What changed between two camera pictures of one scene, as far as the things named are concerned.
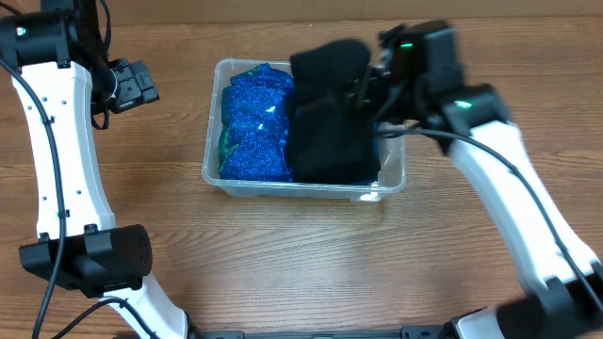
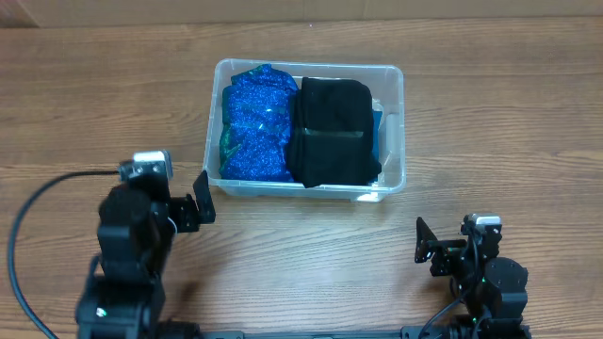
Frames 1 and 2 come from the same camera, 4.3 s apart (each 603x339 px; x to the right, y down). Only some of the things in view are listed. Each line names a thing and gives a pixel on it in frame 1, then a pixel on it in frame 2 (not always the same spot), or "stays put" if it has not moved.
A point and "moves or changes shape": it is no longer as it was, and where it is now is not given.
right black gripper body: x=386 y=95 to x=446 y=264
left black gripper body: x=118 y=88 to x=181 y=212
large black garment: x=329 y=139 moves or changes shape
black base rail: x=404 y=332 stays put
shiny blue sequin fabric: x=257 y=127 stays put
